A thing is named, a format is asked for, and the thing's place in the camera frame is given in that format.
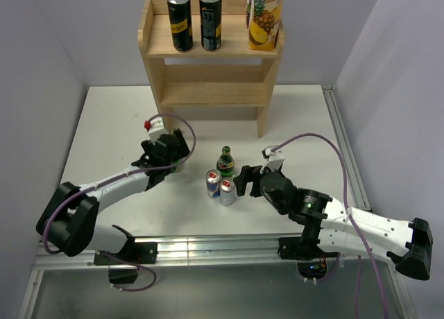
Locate blue silver can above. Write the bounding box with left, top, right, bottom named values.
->
left=205, top=169, right=222, bottom=198
left=219, top=177, right=236, bottom=206

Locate blue silver can right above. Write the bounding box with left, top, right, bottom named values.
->
left=219, top=177, right=236, bottom=206

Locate green glass bottle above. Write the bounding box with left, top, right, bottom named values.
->
left=216, top=146, right=234, bottom=177
left=170, top=159, right=183, bottom=173

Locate dark grey can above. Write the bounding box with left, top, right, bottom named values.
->
left=199, top=0, right=222, bottom=51

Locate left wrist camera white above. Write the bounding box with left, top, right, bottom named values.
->
left=144, top=117, right=168, bottom=143

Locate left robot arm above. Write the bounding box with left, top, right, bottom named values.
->
left=36, top=128, right=190, bottom=263

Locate blue silver can left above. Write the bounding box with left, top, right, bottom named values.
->
left=205, top=169, right=222, bottom=198

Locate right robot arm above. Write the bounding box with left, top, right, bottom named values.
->
left=234, top=166, right=433, bottom=281

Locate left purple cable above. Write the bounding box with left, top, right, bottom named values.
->
left=42, top=114, right=197, bottom=293

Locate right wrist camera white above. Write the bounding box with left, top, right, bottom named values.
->
left=260, top=145, right=285, bottom=173

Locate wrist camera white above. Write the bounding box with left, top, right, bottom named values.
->
left=144, top=117, right=168, bottom=143
left=260, top=145, right=285, bottom=173

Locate wooden two-tier shelf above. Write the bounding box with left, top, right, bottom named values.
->
left=137, top=0, right=284, bottom=137

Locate black yellow tall can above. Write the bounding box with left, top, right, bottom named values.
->
left=167, top=0, right=193, bottom=52

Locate aluminium side rail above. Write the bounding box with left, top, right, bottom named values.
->
left=321, top=85, right=418, bottom=318

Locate pineapple juice carton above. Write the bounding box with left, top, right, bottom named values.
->
left=248, top=0, right=283, bottom=51

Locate aluminium front rail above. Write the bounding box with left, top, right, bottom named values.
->
left=33, top=230, right=398, bottom=271

